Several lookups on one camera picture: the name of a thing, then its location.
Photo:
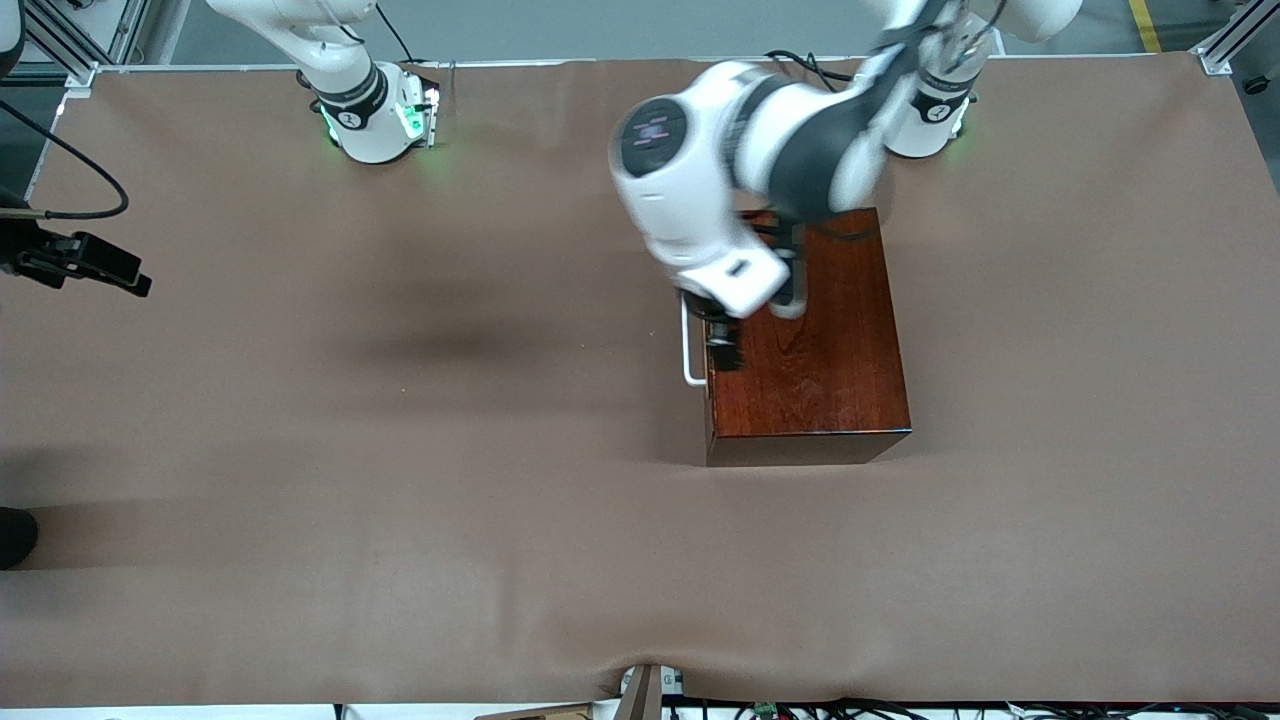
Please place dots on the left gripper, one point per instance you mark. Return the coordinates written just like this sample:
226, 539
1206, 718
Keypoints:
718, 333

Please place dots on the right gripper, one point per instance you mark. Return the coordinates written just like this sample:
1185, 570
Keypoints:
22, 243

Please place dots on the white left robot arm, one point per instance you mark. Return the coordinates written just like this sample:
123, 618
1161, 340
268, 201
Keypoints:
670, 180

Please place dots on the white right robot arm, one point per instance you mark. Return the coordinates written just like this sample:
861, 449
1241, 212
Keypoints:
360, 110

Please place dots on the dark wooden cabinet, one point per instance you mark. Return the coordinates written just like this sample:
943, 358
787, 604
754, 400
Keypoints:
820, 360

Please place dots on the black rounded object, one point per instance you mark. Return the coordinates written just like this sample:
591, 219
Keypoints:
15, 538

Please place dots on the brown table cover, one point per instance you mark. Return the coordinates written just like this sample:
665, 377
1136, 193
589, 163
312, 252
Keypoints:
500, 550

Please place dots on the small black round knob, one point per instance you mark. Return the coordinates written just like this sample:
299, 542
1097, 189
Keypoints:
1256, 85

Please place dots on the aluminium frame profile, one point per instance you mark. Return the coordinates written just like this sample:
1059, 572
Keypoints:
80, 45
1235, 40

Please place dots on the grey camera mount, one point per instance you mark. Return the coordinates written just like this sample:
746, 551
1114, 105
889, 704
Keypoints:
645, 692

